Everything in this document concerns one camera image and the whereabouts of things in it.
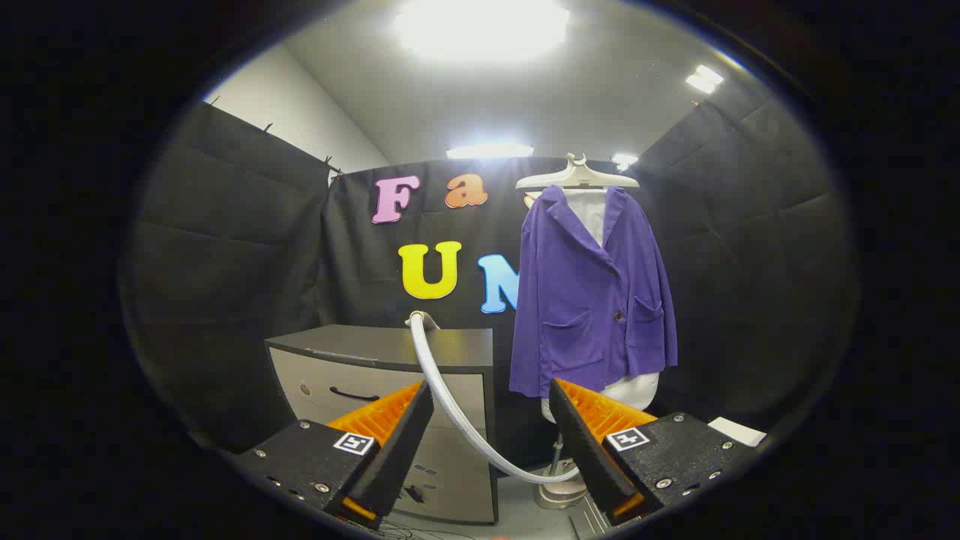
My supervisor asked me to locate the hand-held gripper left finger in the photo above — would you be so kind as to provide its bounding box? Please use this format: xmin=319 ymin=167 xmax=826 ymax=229
xmin=232 ymin=379 xmax=436 ymax=530

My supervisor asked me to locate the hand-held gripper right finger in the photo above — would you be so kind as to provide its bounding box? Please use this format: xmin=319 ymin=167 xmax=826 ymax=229
xmin=549 ymin=377 xmax=755 ymax=526

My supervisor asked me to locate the grey garment steamer hose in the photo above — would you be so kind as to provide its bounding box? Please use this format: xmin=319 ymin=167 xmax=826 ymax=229
xmin=409 ymin=316 xmax=582 ymax=485

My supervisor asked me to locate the purple corduroy jacket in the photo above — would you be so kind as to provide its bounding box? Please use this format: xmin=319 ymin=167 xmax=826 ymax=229
xmin=508 ymin=185 xmax=680 ymax=399

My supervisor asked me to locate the beige steamer stand base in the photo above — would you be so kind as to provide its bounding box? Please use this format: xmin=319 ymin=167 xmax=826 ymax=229
xmin=534 ymin=433 xmax=590 ymax=511

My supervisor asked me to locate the white padded garment form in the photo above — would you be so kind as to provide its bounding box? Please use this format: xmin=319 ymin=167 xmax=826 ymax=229
xmin=523 ymin=187 xmax=662 ymax=425

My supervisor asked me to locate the white clothes hanger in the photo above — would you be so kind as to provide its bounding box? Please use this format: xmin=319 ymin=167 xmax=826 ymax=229
xmin=514 ymin=153 xmax=641 ymax=191

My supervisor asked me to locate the grey ribbed floor plate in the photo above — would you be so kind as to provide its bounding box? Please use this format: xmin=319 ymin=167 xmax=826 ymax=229
xmin=568 ymin=495 xmax=613 ymax=538

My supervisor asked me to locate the grey drawer cabinet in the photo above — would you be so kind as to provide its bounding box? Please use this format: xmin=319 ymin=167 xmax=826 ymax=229
xmin=264 ymin=324 xmax=500 ymax=524

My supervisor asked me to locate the white paper sheet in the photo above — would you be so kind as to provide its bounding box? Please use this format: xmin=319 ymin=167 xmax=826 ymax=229
xmin=707 ymin=416 xmax=768 ymax=449

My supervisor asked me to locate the small square ceiling light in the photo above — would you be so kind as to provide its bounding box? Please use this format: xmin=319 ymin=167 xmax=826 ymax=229
xmin=685 ymin=64 xmax=726 ymax=95

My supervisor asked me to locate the large ceiling light panel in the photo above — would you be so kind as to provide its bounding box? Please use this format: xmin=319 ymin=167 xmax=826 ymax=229
xmin=393 ymin=0 xmax=571 ymax=62

